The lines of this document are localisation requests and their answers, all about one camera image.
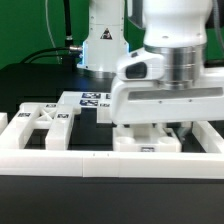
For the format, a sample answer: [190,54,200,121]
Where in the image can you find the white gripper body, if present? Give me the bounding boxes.
[110,46,224,125]

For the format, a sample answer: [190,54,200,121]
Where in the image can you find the white chair seat part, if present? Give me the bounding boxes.
[113,124,182,153]

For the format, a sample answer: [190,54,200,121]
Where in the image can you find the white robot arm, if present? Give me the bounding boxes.
[80,0,224,124]

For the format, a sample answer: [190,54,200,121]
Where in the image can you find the white sheet with markers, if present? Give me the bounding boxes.
[58,91,111,108]

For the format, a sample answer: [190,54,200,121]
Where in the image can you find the white U-shaped obstacle fence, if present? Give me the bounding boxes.
[0,120,224,179]

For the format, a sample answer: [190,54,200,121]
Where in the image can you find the white block left edge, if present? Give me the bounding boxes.
[0,112,8,134]

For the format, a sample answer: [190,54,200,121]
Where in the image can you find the black hose upright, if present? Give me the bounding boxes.
[63,0,73,47]

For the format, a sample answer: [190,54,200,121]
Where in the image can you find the white chair back frame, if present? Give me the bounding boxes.
[0,103,81,151]

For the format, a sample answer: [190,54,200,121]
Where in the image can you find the black cable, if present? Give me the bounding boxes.
[19,45,84,64]

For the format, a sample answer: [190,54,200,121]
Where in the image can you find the thin grey cable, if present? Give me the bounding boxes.
[45,0,63,65]

